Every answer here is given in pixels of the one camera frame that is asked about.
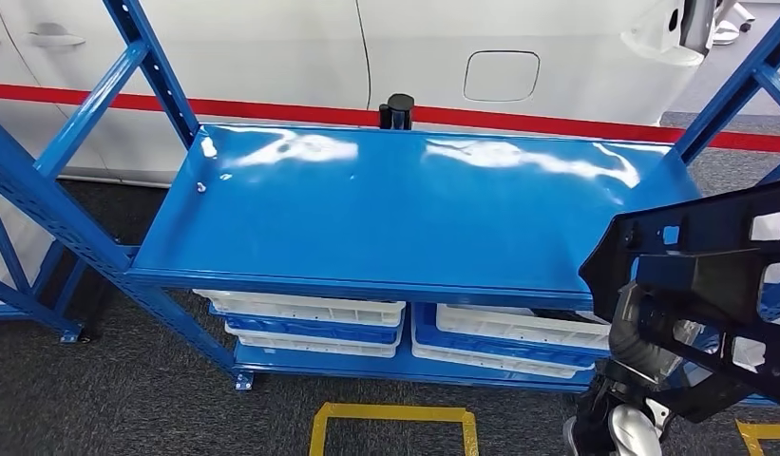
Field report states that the white car body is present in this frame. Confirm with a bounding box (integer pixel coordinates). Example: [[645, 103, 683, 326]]
[[0, 0, 718, 187]]

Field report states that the yellow floor tape marking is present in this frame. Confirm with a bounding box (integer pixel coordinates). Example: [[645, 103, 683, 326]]
[[309, 402, 480, 456], [733, 419, 780, 456]]

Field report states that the white chair base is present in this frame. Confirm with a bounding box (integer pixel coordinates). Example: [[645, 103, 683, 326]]
[[712, 0, 757, 47]]

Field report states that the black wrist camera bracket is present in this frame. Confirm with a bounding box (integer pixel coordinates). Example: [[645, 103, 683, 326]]
[[654, 374, 756, 424]]

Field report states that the black plastic frame part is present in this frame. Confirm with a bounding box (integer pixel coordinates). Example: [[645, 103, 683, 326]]
[[578, 179, 780, 411]]

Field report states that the red barrier belt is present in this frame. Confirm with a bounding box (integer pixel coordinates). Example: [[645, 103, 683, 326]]
[[412, 105, 780, 156], [0, 82, 381, 128]]

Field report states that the black stanchion post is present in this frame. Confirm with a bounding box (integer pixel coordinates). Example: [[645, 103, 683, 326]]
[[377, 93, 416, 131]]

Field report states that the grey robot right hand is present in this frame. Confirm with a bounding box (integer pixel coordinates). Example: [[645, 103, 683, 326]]
[[616, 281, 706, 353]]

